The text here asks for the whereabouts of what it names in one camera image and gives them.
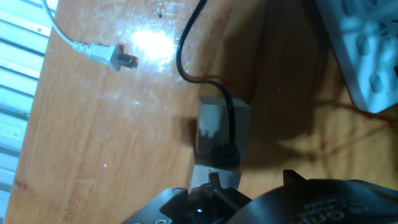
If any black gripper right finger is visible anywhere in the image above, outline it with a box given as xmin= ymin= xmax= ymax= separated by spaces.
xmin=282 ymin=169 xmax=307 ymax=187

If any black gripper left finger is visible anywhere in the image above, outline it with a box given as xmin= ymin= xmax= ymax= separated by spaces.
xmin=121 ymin=170 xmax=252 ymax=224

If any black power cord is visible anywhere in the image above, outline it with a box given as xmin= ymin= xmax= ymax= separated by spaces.
xmin=176 ymin=0 xmax=242 ymax=167

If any white power strip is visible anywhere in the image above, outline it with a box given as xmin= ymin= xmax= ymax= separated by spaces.
xmin=315 ymin=0 xmax=398 ymax=114

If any orange wooden board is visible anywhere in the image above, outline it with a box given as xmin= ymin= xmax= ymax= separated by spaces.
xmin=4 ymin=0 xmax=398 ymax=224

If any white cable with plug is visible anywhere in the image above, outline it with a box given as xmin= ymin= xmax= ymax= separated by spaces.
xmin=42 ymin=0 xmax=139 ymax=72

